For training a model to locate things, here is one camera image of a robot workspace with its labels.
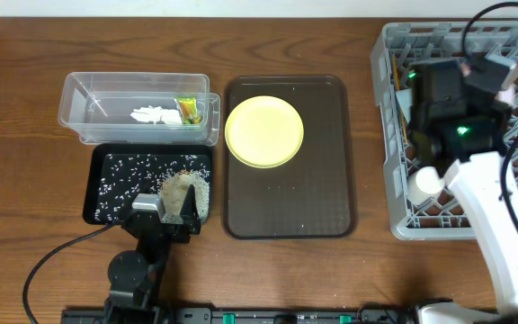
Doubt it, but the leftover rice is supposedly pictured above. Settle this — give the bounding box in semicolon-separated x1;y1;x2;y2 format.
161;170;210;224

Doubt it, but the green snack wrapper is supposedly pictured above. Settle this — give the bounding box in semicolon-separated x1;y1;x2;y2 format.
174;97;202;124

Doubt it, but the yellow plate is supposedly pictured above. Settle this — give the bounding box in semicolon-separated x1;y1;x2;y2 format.
225;95;305;168

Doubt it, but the white cup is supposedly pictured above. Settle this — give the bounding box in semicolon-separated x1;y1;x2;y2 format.
407;166;445;205

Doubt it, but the wooden chopstick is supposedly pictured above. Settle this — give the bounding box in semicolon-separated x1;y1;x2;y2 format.
390;54;408;145

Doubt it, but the blue bowl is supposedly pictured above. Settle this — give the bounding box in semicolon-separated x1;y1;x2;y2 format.
395;88;413;125

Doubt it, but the white bowl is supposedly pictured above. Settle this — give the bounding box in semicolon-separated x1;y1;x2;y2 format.
495;84;516;107

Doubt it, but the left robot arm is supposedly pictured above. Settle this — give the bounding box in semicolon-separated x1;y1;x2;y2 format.
103;185;201;324

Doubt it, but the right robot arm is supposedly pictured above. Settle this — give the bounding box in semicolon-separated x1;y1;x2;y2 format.
408;56;518;323

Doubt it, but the black food waste tray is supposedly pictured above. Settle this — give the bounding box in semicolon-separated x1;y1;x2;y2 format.
83;144;212;225

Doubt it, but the grey dishwasher rack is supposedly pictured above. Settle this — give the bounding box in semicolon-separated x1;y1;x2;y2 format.
371;21;518;240

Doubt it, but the clear plastic bin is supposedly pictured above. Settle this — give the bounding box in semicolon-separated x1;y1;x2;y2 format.
58;72;221;146

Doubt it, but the dark brown serving tray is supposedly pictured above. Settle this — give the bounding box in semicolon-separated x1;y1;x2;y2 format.
222;75;358;240

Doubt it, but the black rail at table edge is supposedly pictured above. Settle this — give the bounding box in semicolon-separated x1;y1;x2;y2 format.
60;303;415;324

